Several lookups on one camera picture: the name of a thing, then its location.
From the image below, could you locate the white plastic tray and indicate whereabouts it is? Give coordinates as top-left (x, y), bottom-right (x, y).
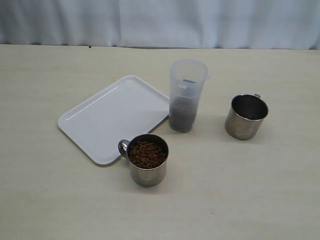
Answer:
top-left (57, 75), bottom-right (169, 166)

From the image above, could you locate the steel mug with pellets left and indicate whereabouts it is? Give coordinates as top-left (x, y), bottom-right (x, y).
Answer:
top-left (118, 133), bottom-right (169, 187)

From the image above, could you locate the translucent plastic container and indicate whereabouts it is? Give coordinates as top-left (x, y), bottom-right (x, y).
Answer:
top-left (168, 58), bottom-right (210, 133)

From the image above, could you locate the white curtain backdrop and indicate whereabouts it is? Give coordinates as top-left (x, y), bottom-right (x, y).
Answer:
top-left (0, 0), bottom-right (320, 49)

